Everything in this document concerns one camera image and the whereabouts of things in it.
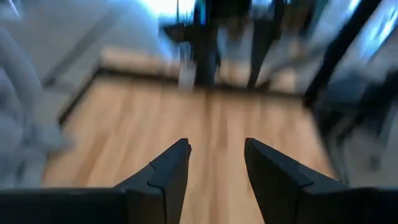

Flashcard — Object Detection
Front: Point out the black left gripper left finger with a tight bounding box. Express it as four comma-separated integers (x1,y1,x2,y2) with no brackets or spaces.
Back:
0,138,192,224

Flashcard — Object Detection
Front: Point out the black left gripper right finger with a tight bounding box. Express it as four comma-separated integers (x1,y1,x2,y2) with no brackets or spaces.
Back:
244,138,398,224

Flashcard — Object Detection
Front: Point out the light blue patterned shirt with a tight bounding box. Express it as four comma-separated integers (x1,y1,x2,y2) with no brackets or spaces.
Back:
0,26,74,189

